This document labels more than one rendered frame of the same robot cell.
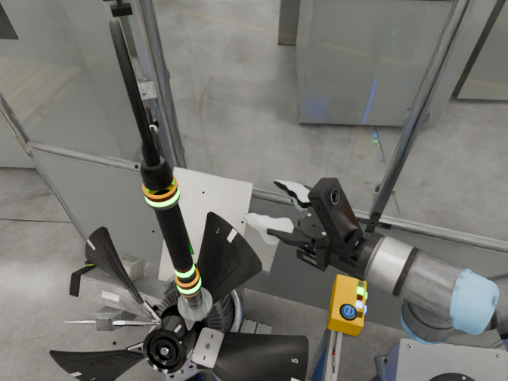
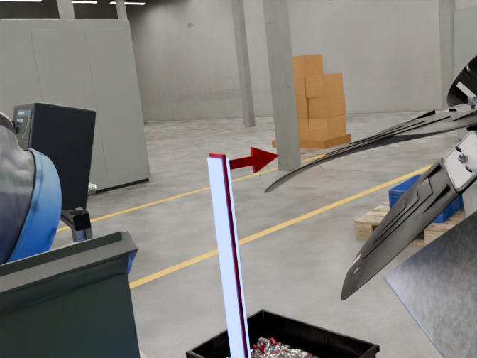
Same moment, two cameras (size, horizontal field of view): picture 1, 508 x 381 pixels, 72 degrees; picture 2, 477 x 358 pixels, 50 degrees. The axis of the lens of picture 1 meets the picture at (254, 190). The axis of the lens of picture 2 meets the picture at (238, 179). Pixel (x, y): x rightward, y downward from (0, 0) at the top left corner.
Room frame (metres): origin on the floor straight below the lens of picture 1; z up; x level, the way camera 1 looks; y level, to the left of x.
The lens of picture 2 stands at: (0.52, -0.52, 1.25)
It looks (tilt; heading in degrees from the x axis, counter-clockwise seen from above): 10 degrees down; 134
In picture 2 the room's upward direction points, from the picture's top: 6 degrees counter-clockwise
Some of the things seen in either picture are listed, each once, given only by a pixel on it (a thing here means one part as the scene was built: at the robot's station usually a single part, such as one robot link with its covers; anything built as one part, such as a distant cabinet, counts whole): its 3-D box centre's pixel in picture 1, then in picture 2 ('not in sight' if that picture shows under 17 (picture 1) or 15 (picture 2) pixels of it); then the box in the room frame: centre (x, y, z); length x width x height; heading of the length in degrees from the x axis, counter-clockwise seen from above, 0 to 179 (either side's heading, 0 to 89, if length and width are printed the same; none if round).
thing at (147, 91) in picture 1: (145, 100); not in sight; (0.89, 0.32, 1.54); 0.10 x 0.07 x 0.09; 19
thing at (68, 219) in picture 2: not in sight; (67, 211); (-0.41, -0.05, 1.04); 0.24 x 0.03 x 0.03; 164
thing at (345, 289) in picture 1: (346, 305); not in sight; (0.48, -0.31, 1.02); 0.16 x 0.10 x 0.11; 164
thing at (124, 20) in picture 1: (148, 108); not in sight; (0.94, 0.34, 1.48); 0.05 x 0.03 x 0.62; 109
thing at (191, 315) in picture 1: (191, 289); not in sight; (0.31, 0.12, 1.50); 0.09 x 0.07 x 0.10; 19
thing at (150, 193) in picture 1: (162, 191); not in sight; (0.30, 0.12, 1.80); 0.04 x 0.04 x 0.03
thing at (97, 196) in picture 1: (269, 254); not in sight; (0.99, -0.08, 0.50); 2.59 x 0.03 x 0.91; 74
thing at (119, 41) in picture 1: (142, 101); not in sight; (0.55, 0.21, 1.77); 0.55 x 0.03 x 0.47; 19
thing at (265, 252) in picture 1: (236, 240); not in sight; (0.86, 0.08, 0.85); 0.36 x 0.24 x 0.03; 74
